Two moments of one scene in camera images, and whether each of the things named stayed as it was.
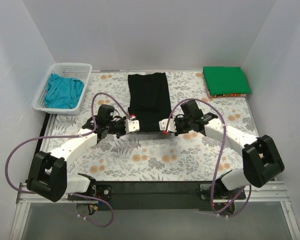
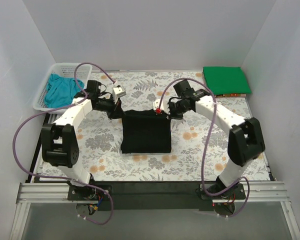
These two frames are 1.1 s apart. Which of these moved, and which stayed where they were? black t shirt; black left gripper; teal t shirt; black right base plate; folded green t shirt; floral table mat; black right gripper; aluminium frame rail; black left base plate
Moved: black t shirt; black right gripper; black left gripper
Stayed: folded green t shirt; black right base plate; aluminium frame rail; black left base plate; teal t shirt; floral table mat
